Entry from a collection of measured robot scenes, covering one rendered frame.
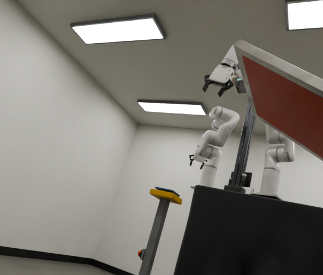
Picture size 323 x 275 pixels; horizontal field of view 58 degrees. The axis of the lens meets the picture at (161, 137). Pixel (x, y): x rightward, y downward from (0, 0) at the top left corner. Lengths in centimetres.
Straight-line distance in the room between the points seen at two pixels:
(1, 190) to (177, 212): 288
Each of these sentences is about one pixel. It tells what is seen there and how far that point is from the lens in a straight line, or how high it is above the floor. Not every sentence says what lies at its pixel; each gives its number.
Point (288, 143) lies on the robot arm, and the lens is 184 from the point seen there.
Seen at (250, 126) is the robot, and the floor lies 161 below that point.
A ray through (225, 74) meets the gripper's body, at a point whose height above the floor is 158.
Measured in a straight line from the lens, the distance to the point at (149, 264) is 147.
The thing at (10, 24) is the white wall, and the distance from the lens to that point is 439.
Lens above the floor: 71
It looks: 19 degrees up
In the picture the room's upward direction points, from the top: 17 degrees clockwise
